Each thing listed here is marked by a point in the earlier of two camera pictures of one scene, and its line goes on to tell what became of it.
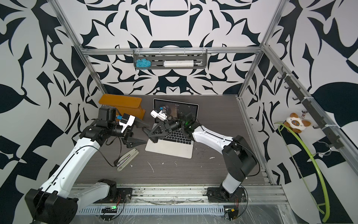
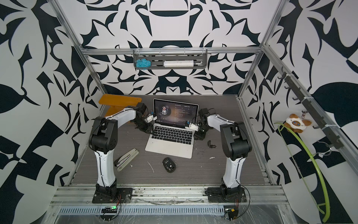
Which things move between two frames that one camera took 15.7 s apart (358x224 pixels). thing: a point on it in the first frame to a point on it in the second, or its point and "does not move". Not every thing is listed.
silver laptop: (176, 142) does not move
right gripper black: (161, 130) to (197, 136)
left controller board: (109, 209) does not move
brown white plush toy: (296, 123) does not move
